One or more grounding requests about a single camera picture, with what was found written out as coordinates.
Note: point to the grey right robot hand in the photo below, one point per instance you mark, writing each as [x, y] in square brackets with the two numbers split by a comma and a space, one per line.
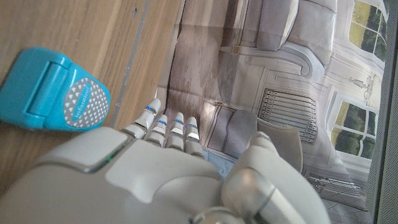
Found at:
[140, 174]

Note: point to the teal plastic toy case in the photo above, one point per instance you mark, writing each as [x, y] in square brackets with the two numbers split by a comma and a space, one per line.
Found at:
[37, 87]

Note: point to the printed living room backdrop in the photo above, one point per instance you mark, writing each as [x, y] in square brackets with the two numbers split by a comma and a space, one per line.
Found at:
[280, 77]

